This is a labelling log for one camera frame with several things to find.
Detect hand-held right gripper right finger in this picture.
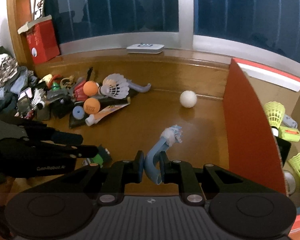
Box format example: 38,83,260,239
159,151,268,205

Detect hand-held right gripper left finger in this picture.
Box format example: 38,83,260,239
32,150,145,205

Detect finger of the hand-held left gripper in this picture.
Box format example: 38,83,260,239
57,144,99,159
19,123,84,146

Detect light blue curved toy tail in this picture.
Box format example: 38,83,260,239
144,124,184,185

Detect green capped toy figure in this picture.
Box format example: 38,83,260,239
83,147,113,168

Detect orange cardboard box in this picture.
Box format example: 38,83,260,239
222,57,300,236

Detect black tray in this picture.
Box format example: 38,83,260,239
68,105,91,129

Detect blue round toy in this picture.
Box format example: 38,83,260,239
72,106,86,119

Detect orange white toothpaste tube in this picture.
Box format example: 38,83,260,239
85,104,127,126

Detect orange ping pong ball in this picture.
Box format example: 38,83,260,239
83,81,99,96
83,98,101,114

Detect red toy car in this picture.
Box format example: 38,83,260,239
14,111,35,120

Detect gray toy gun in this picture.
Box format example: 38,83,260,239
47,89,71,101

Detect red toy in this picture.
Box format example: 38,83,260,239
73,82,87,101

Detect white shuttlecock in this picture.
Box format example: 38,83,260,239
31,89,46,111
98,73,130,99

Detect small black mirror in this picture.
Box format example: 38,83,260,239
16,97,31,113

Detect black tube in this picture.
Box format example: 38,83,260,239
97,97,131,105

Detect dark teal cloth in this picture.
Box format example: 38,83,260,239
0,97,18,117

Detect tan rubber band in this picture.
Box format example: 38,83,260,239
60,76,74,88

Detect white pink box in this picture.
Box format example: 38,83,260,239
18,88,33,99

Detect yellow toy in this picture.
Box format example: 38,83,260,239
38,74,53,86

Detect blue jeans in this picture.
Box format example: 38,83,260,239
7,66,38,98

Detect purple curved toy tail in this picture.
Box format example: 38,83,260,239
128,80,152,94

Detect red gift box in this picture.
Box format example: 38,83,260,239
17,15,61,65

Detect white flat device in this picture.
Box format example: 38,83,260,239
126,43,165,54

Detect black flat object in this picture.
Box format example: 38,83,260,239
274,136,292,166

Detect small white ball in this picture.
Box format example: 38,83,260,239
283,171,297,196

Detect green orange toy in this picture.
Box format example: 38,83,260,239
278,126,300,142

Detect blue white toy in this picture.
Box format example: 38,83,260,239
282,114,298,129

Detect white printed card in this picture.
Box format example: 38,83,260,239
33,0,46,21

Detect black frame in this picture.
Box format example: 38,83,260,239
37,104,52,121

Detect silver window frame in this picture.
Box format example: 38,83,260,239
58,0,300,68

